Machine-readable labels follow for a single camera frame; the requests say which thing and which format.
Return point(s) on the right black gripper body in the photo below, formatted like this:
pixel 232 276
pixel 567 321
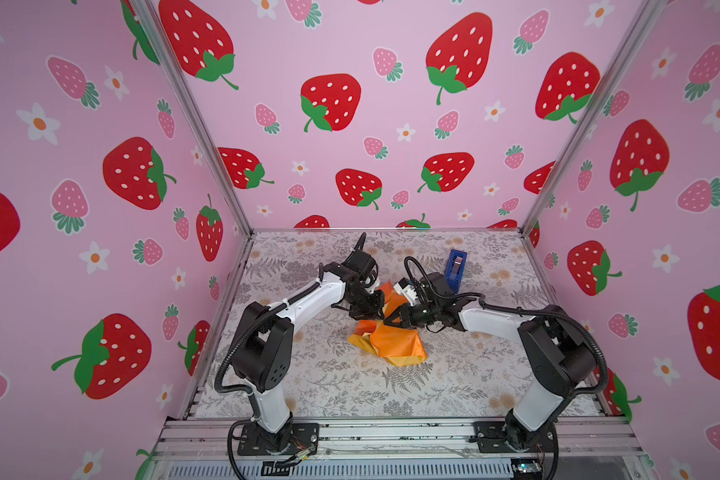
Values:
pixel 424 313

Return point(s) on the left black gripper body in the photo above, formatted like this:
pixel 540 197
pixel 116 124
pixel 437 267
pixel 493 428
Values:
pixel 359 304

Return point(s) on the orange yellow wrapping paper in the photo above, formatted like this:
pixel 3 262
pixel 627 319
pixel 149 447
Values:
pixel 398 346

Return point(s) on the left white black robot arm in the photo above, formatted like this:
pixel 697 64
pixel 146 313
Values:
pixel 261 350

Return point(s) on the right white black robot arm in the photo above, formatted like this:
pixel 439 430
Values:
pixel 565 360

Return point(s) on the blue tape dispenser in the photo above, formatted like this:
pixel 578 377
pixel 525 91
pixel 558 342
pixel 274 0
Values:
pixel 455 269

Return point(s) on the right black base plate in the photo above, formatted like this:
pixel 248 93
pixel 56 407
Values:
pixel 495 437

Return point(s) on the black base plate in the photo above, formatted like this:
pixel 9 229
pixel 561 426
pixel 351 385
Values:
pixel 495 437
pixel 290 440

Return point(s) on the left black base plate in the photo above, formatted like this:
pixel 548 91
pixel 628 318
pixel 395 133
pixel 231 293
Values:
pixel 290 440

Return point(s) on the aluminium front frame rail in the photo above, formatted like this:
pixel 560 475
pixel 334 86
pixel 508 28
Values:
pixel 419 448

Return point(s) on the right aluminium corner post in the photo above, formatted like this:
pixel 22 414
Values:
pixel 636 34

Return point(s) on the aluminium corner post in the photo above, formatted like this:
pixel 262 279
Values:
pixel 156 35
pixel 636 34

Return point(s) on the left aluminium corner post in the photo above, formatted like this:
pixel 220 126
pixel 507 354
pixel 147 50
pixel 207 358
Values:
pixel 156 35

